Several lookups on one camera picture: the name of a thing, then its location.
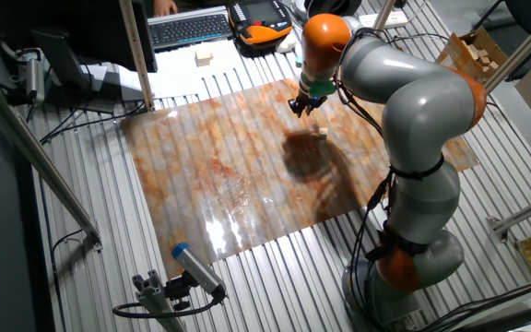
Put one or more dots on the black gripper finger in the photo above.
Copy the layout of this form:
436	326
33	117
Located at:
310	111
295	108

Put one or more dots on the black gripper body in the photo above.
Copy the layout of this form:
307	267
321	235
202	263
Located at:
309	102

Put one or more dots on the small wooden block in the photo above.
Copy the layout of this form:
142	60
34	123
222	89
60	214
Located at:
323	132
485	60
473	52
494	65
482	52

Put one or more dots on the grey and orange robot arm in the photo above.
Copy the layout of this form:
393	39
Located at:
422	115

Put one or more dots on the large pale wooden block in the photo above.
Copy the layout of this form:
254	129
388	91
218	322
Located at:
204	58

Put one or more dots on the person's hand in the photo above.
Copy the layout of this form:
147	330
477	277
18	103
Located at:
164	7

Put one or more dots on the white rounded object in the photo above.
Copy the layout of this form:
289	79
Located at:
286	43

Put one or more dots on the orange and black teach pendant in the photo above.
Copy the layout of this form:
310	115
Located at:
258	20

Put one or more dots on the black round fan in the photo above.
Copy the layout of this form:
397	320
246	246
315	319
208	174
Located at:
332	7

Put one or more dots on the orange marble pattern mat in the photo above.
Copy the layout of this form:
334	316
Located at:
210	175

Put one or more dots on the white power strip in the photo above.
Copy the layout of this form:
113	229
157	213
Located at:
390	18

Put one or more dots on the large white paper sheet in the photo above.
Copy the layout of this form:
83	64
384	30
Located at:
178	76

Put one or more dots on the black keyboard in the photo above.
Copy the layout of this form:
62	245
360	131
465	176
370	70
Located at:
189	30

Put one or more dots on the brown cardboard box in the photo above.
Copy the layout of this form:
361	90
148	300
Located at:
454	48

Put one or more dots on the low aluminium beam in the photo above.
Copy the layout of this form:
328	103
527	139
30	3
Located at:
523	212

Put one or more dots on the black computer monitor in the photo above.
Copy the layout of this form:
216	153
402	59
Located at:
62	27

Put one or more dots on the long diagonal aluminium beam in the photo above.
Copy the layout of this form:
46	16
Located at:
39	166

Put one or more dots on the green gripper mount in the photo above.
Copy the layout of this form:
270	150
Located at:
321	87

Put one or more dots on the short aluminium frame post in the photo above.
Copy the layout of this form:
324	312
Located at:
383	16

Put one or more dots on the aluminium post beside monitor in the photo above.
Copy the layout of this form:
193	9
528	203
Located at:
137	55

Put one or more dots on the silver camera with blue cap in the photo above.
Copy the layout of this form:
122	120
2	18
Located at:
198	269

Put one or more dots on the long aluminium frame post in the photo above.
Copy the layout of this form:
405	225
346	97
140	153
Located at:
519	50

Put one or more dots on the aluminium camera mount profile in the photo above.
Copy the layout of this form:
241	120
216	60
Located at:
157	302

